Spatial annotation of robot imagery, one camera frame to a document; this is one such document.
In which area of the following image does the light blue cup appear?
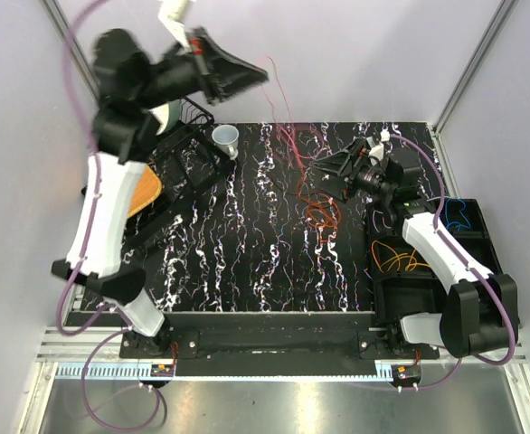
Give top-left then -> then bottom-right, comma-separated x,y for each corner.
212,125 -> 240,160

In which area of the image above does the black compartment organizer tray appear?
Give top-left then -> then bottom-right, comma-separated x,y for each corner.
365,198 -> 502,326

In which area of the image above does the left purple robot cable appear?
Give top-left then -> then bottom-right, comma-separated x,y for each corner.
55,0 -> 169,430

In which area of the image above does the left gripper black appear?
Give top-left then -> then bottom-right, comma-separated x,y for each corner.
134,25 -> 268,109

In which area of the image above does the cream and green bowl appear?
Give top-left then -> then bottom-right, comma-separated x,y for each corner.
150,99 -> 182,136

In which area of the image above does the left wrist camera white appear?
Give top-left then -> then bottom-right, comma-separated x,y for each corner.
157,0 -> 194,52

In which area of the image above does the black wire dish rack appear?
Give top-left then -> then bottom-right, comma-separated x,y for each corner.
149,98 -> 234,193

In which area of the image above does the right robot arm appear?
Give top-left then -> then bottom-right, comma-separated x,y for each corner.
310,138 -> 518,366

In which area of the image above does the orange woven mat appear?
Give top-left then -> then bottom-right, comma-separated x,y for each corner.
128,166 -> 163,217

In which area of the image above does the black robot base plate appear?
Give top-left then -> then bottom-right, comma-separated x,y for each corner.
119,312 -> 439,381

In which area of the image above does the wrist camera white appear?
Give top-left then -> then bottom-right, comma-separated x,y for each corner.
157,0 -> 194,52
366,129 -> 391,162

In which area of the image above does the orange cable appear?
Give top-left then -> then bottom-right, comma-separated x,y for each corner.
291,166 -> 344,245

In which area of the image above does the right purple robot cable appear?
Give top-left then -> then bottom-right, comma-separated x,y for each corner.
389,133 -> 519,392

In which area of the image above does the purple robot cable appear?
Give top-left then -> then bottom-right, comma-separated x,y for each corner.
55,0 -> 169,430
389,133 -> 519,392

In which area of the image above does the white cable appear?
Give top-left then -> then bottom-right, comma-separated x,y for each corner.
372,212 -> 406,232

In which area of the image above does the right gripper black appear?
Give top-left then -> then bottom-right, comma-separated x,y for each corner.
308,139 -> 394,204

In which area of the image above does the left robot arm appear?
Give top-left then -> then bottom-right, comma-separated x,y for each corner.
52,27 -> 269,358

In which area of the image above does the black flat tray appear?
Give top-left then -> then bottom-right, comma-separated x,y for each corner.
80,162 -> 175,239

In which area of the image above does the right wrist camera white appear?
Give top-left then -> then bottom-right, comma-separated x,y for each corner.
366,129 -> 391,162

